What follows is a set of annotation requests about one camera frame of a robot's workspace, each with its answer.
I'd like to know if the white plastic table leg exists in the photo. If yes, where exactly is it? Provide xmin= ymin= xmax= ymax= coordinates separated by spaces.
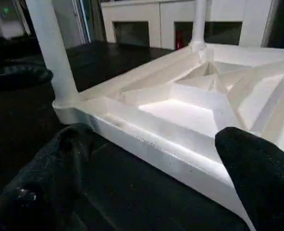
xmin=26 ymin=0 xmax=81 ymax=107
xmin=190 ymin=0 xmax=208 ymax=51

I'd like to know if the white device with green lights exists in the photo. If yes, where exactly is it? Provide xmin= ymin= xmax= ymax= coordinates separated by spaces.
xmin=0 ymin=0 xmax=26 ymax=40

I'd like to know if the black work mat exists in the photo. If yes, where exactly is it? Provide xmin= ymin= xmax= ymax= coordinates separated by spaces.
xmin=0 ymin=41 xmax=251 ymax=231

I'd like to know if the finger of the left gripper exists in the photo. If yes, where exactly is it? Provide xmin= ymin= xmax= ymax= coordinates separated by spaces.
xmin=0 ymin=65 xmax=53 ymax=92

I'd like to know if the white plastic table top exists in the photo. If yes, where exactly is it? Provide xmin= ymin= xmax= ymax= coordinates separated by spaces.
xmin=53 ymin=42 xmax=284 ymax=229

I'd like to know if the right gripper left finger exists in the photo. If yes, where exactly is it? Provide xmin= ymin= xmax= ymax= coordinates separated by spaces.
xmin=0 ymin=123 xmax=97 ymax=231

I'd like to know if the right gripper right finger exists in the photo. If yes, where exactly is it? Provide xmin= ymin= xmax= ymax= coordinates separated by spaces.
xmin=214 ymin=127 xmax=284 ymax=231

